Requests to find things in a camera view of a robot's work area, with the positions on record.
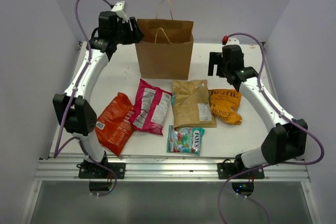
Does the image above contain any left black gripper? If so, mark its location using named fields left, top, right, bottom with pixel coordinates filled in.
left=112, top=17, right=144, bottom=45

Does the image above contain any brown paper bag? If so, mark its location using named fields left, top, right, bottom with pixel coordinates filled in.
left=135, top=8, right=194, bottom=80

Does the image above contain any yellow honey chips bag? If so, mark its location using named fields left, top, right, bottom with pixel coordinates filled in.
left=209, top=89, right=242, bottom=125

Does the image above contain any brown kraft snack pouch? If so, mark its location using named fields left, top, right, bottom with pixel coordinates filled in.
left=172, top=80, right=217, bottom=128

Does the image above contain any pink snack bag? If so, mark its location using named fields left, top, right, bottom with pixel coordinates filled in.
left=130, top=79, right=172, bottom=135

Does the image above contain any green Fox's candy bag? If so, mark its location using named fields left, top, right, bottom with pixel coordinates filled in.
left=166, top=125, right=205, bottom=156

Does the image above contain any orange red snack bag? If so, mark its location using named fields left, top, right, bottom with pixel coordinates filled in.
left=95, top=92, right=134, bottom=156

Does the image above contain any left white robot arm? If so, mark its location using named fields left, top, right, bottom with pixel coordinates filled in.
left=52, top=10, right=144, bottom=178

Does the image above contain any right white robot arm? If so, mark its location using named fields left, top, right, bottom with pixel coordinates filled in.
left=208, top=45, right=308, bottom=178

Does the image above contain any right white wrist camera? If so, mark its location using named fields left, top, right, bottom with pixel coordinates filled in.
left=222, top=36, right=240, bottom=46

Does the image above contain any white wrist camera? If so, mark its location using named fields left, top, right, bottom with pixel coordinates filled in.
left=222, top=36, right=240, bottom=46
left=111, top=1, right=126, bottom=16

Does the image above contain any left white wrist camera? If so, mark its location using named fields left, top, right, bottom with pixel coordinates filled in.
left=111, top=1, right=126, bottom=16

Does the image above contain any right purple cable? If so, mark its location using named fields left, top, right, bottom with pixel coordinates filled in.
left=218, top=32, right=325, bottom=224

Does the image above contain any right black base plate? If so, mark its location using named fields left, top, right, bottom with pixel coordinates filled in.
left=217, top=162, right=265, bottom=179

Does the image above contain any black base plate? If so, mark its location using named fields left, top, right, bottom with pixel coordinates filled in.
left=76, top=162, right=125, bottom=179
left=217, top=162, right=265, bottom=179

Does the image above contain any aluminium mounting rail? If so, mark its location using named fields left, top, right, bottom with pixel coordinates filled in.
left=34, top=156, right=310, bottom=182

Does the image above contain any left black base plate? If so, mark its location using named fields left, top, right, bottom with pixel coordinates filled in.
left=76, top=162, right=125, bottom=179

